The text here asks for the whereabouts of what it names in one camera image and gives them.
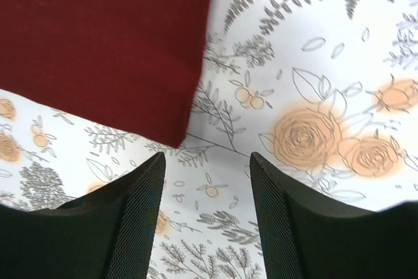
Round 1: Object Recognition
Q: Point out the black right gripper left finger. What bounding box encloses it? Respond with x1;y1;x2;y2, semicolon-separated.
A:
1;152;166;279

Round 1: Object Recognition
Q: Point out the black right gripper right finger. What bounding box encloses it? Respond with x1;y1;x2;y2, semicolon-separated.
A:
249;152;417;279

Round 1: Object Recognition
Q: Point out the dark red t-shirt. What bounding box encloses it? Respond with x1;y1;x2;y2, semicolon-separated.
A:
1;0;210;148

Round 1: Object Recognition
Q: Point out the floral patterned table mat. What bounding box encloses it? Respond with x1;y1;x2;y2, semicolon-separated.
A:
1;0;417;278

